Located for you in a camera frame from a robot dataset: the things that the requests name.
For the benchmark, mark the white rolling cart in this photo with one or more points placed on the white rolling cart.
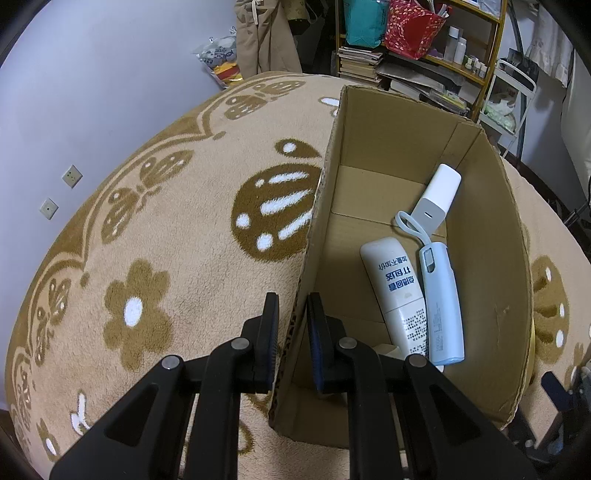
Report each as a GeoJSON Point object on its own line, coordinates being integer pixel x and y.
{"type": "Point", "coordinates": [508, 64]}

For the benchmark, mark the light blue power bank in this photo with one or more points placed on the light blue power bank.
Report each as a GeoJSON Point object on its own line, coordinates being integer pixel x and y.
{"type": "Point", "coordinates": [441, 300]}

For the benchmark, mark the beige brown patterned blanket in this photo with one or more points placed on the beige brown patterned blanket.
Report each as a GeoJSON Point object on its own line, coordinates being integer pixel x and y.
{"type": "Point", "coordinates": [184, 230]}

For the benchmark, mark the white tube bottle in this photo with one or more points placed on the white tube bottle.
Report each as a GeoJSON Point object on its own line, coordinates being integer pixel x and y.
{"type": "Point", "coordinates": [392, 286]}

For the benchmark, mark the bag of plush toys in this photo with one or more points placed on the bag of plush toys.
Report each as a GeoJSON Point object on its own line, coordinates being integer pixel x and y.
{"type": "Point", "coordinates": [219, 55]}

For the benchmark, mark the beige curtain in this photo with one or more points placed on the beige curtain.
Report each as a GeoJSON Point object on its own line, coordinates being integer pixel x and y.
{"type": "Point", "coordinates": [549, 46]}

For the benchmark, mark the dark hanging clothes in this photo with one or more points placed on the dark hanging clothes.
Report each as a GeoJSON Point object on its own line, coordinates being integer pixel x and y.
{"type": "Point", "coordinates": [314, 46]}

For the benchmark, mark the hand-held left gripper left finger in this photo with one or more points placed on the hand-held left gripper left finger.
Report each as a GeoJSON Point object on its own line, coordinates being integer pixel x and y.
{"type": "Point", "coordinates": [268, 332]}

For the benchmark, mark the cardboard box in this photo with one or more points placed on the cardboard box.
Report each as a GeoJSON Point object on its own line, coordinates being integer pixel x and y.
{"type": "Point", "coordinates": [485, 277]}

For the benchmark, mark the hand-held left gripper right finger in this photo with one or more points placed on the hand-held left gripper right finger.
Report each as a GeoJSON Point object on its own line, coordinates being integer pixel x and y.
{"type": "Point", "coordinates": [318, 341]}

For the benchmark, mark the white rectangular device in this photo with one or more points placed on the white rectangular device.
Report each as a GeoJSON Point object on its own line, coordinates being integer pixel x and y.
{"type": "Point", "coordinates": [438, 194]}

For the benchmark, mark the white wall socket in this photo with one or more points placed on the white wall socket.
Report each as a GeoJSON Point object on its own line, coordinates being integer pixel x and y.
{"type": "Point", "coordinates": [72, 175]}
{"type": "Point", "coordinates": [49, 208]}

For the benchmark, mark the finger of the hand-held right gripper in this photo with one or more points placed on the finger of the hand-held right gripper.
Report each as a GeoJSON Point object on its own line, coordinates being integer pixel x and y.
{"type": "Point", "coordinates": [557, 390]}

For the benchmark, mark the cream office chair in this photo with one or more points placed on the cream office chair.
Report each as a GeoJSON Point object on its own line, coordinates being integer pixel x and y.
{"type": "Point", "coordinates": [579, 138]}

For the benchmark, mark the beige hanging coat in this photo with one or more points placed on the beige hanging coat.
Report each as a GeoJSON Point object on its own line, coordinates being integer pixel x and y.
{"type": "Point", "coordinates": [268, 41]}

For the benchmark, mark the white cosmetic bottle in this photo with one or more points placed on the white cosmetic bottle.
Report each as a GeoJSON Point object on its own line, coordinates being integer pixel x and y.
{"type": "Point", "coordinates": [461, 51]}
{"type": "Point", "coordinates": [453, 44]}

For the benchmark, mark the teal bag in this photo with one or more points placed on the teal bag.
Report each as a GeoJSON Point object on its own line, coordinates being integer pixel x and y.
{"type": "Point", "coordinates": [364, 23]}

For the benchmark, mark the stack of old books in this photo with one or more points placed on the stack of old books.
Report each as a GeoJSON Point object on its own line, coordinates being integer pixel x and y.
{"type": "Point", "coordinates": [360, 62]}

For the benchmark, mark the pile of magazines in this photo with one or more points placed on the pile of magazines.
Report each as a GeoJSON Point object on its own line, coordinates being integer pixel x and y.
{"type": "Point", "coordinates": [415, 83]}

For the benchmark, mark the red patterned bag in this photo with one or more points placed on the red patterned bag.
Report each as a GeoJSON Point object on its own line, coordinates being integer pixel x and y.
{"type": "Point", "coordinates": [411, 32]}

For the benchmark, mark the pale green packets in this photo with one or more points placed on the pale green packets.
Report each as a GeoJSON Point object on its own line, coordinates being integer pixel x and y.
{"type": "Point", "coordinates": [501, 117]}

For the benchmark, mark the wooden shelf unit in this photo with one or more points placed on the wooden shelf unit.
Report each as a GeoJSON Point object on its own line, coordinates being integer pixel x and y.
{"type": "Point", "coordinates": [491, 50]}

